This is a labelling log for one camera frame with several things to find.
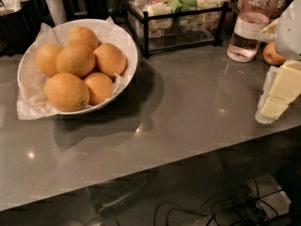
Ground black container with packets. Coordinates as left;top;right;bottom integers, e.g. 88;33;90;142
0;0;41;55

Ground dark striped cup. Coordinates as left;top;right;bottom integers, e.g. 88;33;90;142
84;0;108;20

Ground clear water bottle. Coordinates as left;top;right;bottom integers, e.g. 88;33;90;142
227;12;270;63

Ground orange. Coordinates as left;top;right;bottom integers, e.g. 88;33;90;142
262;42;286;66
36;43;63;76
84;73;113;105
56;43;95;78
68;25;99;51
94;42;127;77
44;73;89;112

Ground white cup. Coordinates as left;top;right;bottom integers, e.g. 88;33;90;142
45;0;67;26

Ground white paper liner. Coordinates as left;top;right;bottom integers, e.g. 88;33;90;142
17;19;123;120

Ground white ceramic bowl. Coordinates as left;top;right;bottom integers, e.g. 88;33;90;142
17;18;139;116

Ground orange on table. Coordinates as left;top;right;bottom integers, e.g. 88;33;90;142
262;42;286;66

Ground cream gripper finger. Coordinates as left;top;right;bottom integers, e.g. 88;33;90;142
255;59;301;124
259;19;279;42

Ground black wire rack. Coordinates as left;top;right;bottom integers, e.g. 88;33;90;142
124;0;230;57

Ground black floor cables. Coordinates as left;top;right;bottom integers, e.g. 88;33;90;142
84;176;293;226

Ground orange back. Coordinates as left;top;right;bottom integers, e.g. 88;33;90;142
68;25;99;51

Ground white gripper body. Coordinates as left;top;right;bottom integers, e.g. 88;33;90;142
275;0;301;60

